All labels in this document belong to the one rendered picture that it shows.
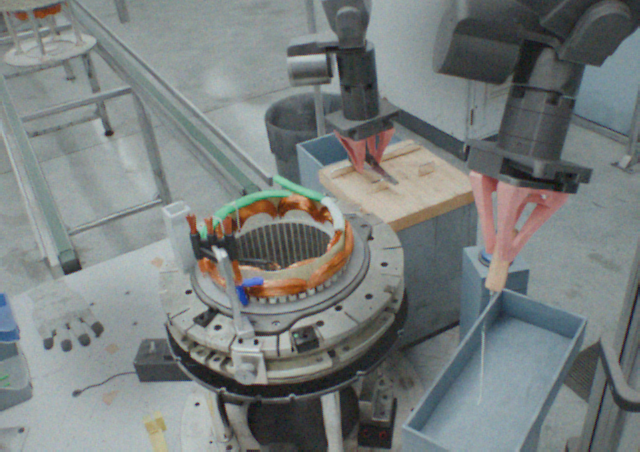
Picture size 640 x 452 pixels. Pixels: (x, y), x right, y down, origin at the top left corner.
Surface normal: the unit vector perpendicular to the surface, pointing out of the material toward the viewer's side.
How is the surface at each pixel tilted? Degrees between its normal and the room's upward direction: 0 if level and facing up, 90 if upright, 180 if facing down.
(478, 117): 90
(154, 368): 90
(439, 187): 0
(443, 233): 90
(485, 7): 25
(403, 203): 0
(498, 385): 0
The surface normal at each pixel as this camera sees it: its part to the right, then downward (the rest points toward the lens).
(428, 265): 0.46, 0.46
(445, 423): -0.09, -0.82
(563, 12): -0.08, 0.83
